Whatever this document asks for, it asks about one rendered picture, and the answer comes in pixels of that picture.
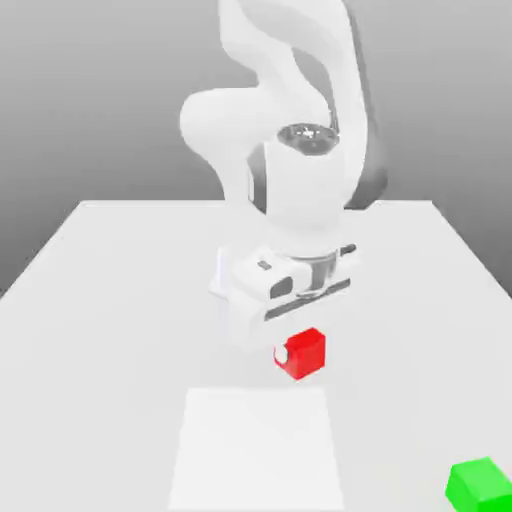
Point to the small red cube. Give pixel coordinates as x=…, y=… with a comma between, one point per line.
x=307, y=356

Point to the small green cube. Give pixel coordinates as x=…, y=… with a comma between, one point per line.
x=478, y=486

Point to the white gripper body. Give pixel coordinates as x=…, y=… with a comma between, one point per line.
x=276, y=316

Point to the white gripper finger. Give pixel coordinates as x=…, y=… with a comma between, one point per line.
x=281, y=354

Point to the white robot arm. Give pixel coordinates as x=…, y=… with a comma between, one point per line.
x=304, y=192

